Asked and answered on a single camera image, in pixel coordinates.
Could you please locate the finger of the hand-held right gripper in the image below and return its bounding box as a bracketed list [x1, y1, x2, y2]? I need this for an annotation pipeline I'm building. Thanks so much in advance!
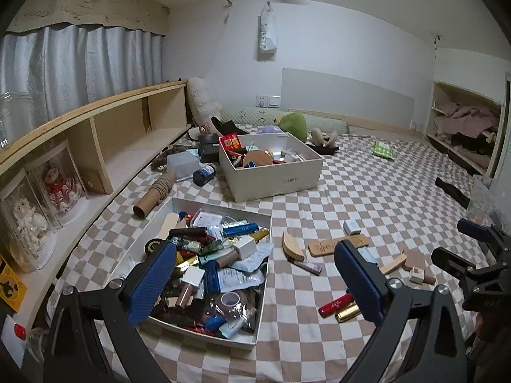
[457, 219, 511, 248]
[431, 246, 500, 288]

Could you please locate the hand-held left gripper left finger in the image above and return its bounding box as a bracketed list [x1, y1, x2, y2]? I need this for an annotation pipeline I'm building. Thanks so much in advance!
[42, 240, 178, 383]

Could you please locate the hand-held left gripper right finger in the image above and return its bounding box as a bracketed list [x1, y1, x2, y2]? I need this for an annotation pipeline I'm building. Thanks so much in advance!
[333, 239, 469, 383]

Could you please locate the shallow white box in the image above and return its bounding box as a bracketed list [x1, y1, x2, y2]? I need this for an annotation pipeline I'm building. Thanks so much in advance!
[108, 197, 273, 351]

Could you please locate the person's right forearm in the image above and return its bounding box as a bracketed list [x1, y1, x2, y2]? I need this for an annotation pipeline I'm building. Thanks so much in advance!
[467, 307, 511, 383]

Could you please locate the white container red cap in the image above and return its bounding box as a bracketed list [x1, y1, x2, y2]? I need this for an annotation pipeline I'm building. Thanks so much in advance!
[0, 313, 28, 372]

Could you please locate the clear plastic bag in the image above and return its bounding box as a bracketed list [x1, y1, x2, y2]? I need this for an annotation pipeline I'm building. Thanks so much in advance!
[466, 176, 504, 228]

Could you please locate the red lipstick tube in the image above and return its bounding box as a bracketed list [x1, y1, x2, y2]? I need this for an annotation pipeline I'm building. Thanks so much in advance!
[318, 293, 354, 318]

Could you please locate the gold lipstick tube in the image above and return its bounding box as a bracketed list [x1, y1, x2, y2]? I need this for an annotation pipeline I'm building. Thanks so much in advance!
[334, 303, 360, 323]

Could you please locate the brown wooden piece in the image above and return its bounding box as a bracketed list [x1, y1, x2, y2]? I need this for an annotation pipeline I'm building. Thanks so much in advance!
[401, 249, 436, 284]

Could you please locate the flat wooden stick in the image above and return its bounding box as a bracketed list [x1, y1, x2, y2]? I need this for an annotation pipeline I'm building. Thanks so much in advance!
[379, 256, 408, 275]

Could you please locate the black cloth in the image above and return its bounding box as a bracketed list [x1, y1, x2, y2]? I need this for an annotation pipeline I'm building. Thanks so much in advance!
[435, 176, 471, 208]

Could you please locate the wooden plaque with writing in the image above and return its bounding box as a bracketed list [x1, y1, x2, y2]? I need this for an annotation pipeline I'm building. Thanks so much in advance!
[308, 235, 370, 258]

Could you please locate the small patterned tube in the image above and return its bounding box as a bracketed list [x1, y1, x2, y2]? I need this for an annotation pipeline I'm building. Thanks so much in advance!
[293, 257, 323, 276]

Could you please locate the light wooden oval board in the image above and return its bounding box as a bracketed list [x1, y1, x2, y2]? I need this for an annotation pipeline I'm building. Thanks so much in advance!
[157, 212, 180, 240]

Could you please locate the curved wooden wedge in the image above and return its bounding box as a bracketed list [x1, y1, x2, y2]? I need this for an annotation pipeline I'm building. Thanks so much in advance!
[281, 231, 306, 264]

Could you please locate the cardboard tube with twine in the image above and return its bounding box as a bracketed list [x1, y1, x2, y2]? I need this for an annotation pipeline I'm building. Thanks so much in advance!
[133, 171, 177, 220]

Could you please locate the clear plastic case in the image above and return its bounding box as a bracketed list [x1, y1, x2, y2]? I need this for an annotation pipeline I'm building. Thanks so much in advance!
[191, 211, 224, 228]

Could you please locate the white sliding door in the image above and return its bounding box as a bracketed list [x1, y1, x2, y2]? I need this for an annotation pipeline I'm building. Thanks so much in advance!
[485, 72, 511, 208]

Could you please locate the checkered bed sheet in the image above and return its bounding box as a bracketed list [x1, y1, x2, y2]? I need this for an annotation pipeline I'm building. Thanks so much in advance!
[56, 128, 496, 383]

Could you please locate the small white box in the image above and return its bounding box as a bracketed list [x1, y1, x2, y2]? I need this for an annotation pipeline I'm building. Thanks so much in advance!
[233, 235, 257, 260]

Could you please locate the pile of clothes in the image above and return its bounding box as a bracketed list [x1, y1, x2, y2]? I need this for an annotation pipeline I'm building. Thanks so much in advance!
[433, 101, 500, 156]

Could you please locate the dark blue bottle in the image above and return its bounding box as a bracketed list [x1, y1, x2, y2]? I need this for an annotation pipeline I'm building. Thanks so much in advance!
[193, 165, 217, 186]

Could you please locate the green checkered packet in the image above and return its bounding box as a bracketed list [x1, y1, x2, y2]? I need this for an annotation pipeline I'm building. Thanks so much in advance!
[371, 139, 396, 161]

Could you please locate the translucent plastic box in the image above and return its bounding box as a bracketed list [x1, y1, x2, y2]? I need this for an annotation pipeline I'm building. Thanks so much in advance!
[167, 152, 200, 178]

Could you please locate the brown furry toy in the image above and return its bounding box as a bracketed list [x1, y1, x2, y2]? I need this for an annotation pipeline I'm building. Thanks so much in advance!
[151, 146, 186, 170]

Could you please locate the red doll display case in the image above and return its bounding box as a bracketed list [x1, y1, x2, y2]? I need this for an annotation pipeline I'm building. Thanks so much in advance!
[28, 139, 88, 228]

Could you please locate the tall white box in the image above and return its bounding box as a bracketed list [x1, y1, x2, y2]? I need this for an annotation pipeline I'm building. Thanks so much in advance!
[218, 133, 325, 203]

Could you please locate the wooden wardrobe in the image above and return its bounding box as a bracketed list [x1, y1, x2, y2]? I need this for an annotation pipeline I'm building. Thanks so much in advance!
[425, 80, 506, 178]

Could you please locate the yellow box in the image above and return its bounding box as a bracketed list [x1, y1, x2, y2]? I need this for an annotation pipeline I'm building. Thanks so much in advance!
[0, 253, 28, 312]

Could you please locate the black gift box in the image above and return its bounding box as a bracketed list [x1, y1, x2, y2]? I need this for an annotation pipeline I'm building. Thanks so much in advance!
[198, 133, 222, 164]

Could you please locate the white doll display case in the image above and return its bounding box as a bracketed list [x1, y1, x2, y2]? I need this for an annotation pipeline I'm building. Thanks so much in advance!
[0, 169, 57, 274]

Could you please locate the brown teddy plush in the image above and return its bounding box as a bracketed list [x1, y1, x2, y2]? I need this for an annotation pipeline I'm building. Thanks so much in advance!
[311, 128, 339, 148]

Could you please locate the wooden bedside shelf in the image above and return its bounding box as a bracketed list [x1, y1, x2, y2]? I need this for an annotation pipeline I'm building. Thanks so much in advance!
[0, 80, 188, 328]

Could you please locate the round brown leather disc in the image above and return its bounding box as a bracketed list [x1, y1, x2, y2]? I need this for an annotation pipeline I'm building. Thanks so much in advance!
[243, 149, 274, 168]

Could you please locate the green plush toy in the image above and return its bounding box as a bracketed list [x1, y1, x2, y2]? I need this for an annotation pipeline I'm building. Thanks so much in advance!
[279, 112, 308, 142]

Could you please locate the black hat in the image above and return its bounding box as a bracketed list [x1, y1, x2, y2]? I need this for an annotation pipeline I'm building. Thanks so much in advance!
[211, 116, 250, 136]

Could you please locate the white headboard panel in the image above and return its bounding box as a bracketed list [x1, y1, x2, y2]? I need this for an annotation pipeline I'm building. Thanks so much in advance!
[281, 68, 416, 128]

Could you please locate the white fluffy pillow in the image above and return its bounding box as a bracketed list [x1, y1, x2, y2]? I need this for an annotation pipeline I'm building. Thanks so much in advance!
[187, 77, 223, 124]

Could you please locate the green checkered bolster pillow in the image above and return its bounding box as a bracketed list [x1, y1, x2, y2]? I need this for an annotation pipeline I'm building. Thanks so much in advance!
[221, 107, 350, 134]

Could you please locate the grey curtain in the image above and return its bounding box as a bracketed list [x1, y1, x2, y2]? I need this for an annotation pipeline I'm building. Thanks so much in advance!
[0, 24, 164, 144]

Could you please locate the hanging white paper bag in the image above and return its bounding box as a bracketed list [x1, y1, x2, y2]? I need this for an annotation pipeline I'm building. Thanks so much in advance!
[255, 2, 278, 61]

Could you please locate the paper curtain valance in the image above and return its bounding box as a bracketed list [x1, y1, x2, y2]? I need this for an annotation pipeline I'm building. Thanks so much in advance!
[6, 0, 170, 34]

